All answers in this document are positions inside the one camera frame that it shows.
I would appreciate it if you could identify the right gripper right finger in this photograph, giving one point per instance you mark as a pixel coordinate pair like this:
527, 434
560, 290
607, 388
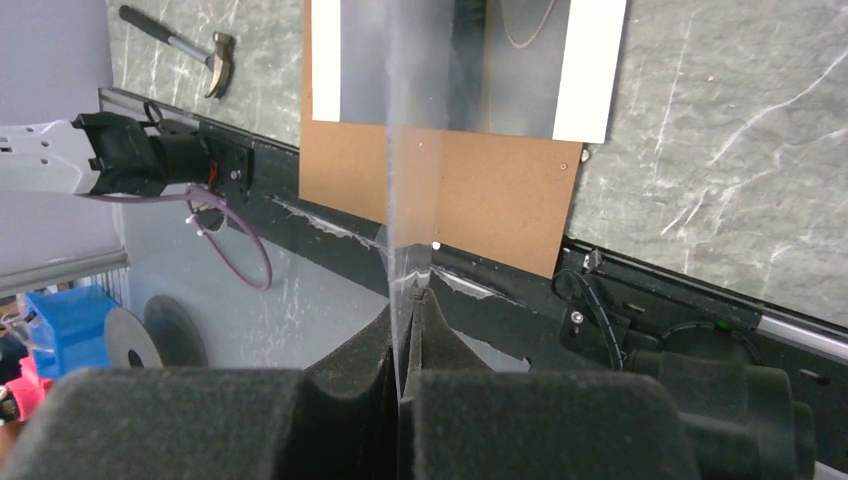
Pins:
459, 419

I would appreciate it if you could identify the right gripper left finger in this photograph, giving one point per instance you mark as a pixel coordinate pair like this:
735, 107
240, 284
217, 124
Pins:
333, 420

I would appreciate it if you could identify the glossy photo white borders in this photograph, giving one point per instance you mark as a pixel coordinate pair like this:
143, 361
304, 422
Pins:
543, 69

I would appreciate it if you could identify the clear acrylic sheet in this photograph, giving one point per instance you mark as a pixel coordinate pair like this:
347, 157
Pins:
407, 199

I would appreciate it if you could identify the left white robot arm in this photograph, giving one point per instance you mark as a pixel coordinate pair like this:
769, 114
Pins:
105, 154

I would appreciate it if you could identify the brown cardboard backing board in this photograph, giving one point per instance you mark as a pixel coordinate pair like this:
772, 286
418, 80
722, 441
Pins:
502, 198

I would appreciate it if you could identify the grey round disc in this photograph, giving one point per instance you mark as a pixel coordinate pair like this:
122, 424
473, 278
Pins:
127, 342

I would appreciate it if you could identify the blue plastic bin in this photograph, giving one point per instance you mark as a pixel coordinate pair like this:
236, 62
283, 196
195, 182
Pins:
68, 329

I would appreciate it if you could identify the small claw hammer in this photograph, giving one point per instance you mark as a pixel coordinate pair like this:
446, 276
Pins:
219, 61

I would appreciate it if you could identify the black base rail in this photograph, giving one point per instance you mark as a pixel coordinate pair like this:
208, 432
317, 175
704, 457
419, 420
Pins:
599, 309

